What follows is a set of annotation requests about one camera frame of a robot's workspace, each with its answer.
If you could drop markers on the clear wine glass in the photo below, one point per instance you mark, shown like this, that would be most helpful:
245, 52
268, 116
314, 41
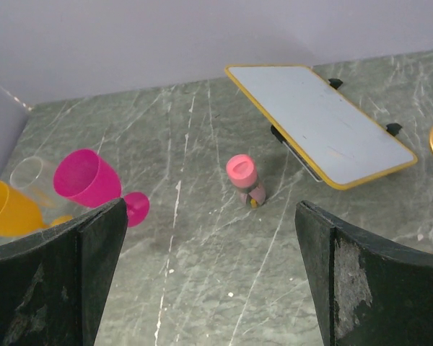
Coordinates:
33, 176

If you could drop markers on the pink wine glass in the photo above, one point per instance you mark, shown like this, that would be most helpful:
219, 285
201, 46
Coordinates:
85, 178

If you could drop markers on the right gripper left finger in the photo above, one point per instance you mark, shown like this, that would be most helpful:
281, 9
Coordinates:
54, 284

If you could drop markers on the small pink capped bottle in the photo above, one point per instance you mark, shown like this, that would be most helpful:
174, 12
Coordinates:
243, 174

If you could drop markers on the orange wine glass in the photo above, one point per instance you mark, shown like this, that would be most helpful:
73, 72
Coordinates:
19, 215

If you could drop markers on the yellow framed tilted mirror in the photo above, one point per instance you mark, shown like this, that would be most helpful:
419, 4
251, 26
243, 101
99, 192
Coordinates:
340, 144

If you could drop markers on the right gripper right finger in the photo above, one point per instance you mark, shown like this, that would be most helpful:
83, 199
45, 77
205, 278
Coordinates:
366, 289

